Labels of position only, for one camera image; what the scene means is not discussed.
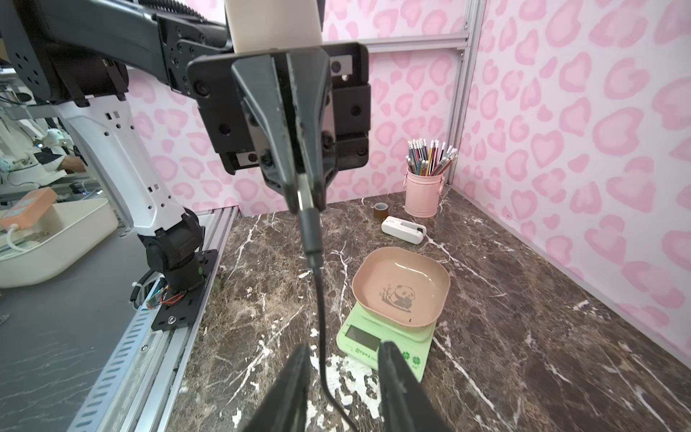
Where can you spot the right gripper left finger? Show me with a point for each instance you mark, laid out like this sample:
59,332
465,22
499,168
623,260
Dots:
284,409

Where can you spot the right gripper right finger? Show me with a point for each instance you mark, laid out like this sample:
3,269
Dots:
405,405

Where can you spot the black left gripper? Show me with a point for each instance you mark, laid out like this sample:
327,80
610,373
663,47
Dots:
301,114

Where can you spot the green electronic kitchen scale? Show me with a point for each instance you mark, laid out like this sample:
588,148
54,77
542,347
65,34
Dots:
363,332

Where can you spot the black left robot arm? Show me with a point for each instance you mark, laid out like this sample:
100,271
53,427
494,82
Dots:
75,56

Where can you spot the small brown tape roll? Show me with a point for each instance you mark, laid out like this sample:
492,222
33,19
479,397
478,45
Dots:
381,211

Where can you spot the bundle of coloured pencils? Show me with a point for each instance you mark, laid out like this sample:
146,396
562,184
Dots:
430,158

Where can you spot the white rectangular device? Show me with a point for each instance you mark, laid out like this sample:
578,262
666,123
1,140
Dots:
408,231

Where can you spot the pink pencil cup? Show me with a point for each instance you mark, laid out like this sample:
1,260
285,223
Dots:
422,194

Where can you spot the orange device outside cell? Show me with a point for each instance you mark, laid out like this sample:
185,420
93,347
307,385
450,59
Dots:
27,211

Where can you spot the white bin outside cell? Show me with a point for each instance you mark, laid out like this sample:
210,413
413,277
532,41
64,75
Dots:
65,233

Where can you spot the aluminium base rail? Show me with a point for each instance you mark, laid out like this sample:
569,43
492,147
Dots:
138,386

